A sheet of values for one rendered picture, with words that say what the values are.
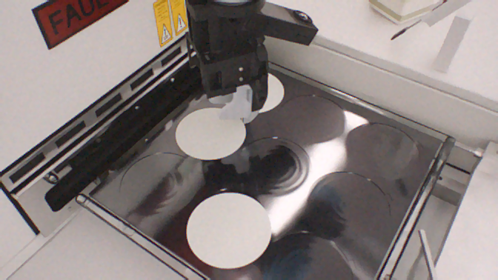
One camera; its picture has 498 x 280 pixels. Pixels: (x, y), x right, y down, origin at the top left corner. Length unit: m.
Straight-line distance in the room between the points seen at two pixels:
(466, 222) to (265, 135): 0.28
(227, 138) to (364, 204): 0.20
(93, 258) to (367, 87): 0.47
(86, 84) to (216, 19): 0.18
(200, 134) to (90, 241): 0.21
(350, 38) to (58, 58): 0.42
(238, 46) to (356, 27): 0.26
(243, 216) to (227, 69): 0.18
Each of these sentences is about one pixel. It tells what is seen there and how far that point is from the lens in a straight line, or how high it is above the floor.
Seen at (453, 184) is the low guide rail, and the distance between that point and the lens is 0.68.
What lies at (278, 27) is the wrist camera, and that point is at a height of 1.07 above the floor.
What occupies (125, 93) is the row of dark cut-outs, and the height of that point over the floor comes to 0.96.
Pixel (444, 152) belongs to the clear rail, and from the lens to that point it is 0.64.
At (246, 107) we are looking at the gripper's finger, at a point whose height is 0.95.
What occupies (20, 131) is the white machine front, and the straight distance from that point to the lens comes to 0.52.
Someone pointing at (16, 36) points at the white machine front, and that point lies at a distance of 0.48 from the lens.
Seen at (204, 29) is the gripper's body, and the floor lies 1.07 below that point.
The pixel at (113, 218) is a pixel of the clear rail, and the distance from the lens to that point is 0.54.
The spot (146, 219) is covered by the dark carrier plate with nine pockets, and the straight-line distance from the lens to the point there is 0.53.
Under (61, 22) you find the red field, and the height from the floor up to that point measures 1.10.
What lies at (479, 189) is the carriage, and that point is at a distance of 0.65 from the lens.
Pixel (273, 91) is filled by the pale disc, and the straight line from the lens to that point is 0.67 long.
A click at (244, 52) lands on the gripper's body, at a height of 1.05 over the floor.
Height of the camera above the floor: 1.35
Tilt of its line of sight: 49 degrees down
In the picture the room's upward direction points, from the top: straight up
